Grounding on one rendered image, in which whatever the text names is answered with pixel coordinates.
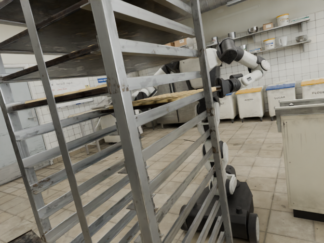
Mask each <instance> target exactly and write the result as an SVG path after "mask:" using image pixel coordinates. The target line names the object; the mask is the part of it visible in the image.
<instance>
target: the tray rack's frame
mask: <svg viewBox="0 0 324 243"><path fill-rule="evenodd" d="M20 2H21V6H22V10H23V13H24V17H25V21H26V25H27V29H28V32H29V36H30V40H31V44H32V47H33V51H34V55H35V58H36V62H37V65H38V69H39V73H40V77H41V81H42V85H43V88H44V92H45V95H46V99H47V103H48V107H49V110H50V114H51V117H52V121H53V125H54V129H55V133H56V137H57V140H58V144H59V147H60V151H61V155H62V158H63V162H64V166H65V170H66V173H67V177H68V181H69V185H70V189H71V192H72V196H73V200H74V203H75V207H76V210H77V214H78V218H79V221H80V225H81V230H82V233H83V237H84V240H85V243H93V242H92V239H91V235H90V231H89V228H88V224H87V220H86V216H85V212H84V209H83V205H82V202H81V197H80V193H79V189H78V185H77V182H76V178H75V175H74V171H73V167H72V163H71V159H70V156H69V152H68V147H67V144H66V140H65V136H64V132H63V128H62V125H61V121H60V118H59V114H58V110H57V106H56V102H55V99H54V94H53V91H52V87H51V83H50V79H49V75H48V71H47V68H46V64H45V61H44V57H43V53H42V49H41V44H40V41H39V37H38V34H37V30H36V26H35V22H34V18H33V15H32V11H31V7H30V4H29V0H20ZM90 3H91V8H92V12H93V16H94V22H95V27H96V31H97V36H98V40H99V45H100V49H101V54H102V58H103V62H104V67H105V71H106V76H107V80H108V86H109V90H110V95H111V100H112V104H113V108H114V113H115V117H116V122H117V126H118V130H119V135H120V140H121V145H122V150H123V154H124V159H125V163H126V168H127V172H128V176H129V181H130V185H131V190H132V195H133V199H134V203H135V209H136V214H137V218H138V223H139V227H140V231H141V236H142V240H143V243H161V242H160V237H159V232H158V227H157V223H156V218H155V213H154V208H153V204H152V199H151V194H150V189H149V183H148V178H147V173H146V169H145V164H144V159H143V154H142V149H141V145H140V140H139V135H138V130H137V125H136V121H135V115H134V110H133V105H132V100H131V95H130V91H129V86H128V81H127V76H126V72H125V67H124V62H123V57H122V51H121V46H120V41H119V36H118V32H117V27H116V22H115V17H114V12H113V8H112V3H111V0H90ZM12 102H14V98H13V95H12V91H11V88H10V85H9V83H1V84H0V107H1V110H2V113H3V116H4V119H5V123H6V126H7V129H8V132H9V136H10V139H11V142H12V146H13V149H14V152H15V155H16V159H17V162H18V165H19V169H20V172H21V175H22V178H23V182H24V184H25V188H26V191H27V195H28V198H29V201H30V205H31V208H32V211H33V214H34V218H35V220H36V224H37V227H38V230H39V234H40V237H41V241H42V243H47V242H46V239H45V236H44V235H45V234H46V233H47V232H48V231H50V230H51V229H52V227H51V224H50V221H49V218H47V219H45V220H43V219H39V216H38V212H37V210H39V209H41V208H42V207H44V206H45V204H44V201H43V197H42V194H41V193H39V194H37V195H35V194H32V193H31V190H30V186H29V185H31V184H34V183H36V182H37V181H38V180H37V177H36V173H35V170H34V167H31V168H24V166H23V163H22V160H21V159H24V158H26V157H29V156H30V153H29V150H28V146H27V142H26V140H22V141H16V140H15V137H14V133H13V132H16V131H20V130H22V125H21V122H20V119H19V116H18V112H17V111H16V112H11V113H7V110H6V107H5V103H12Z"/></svg>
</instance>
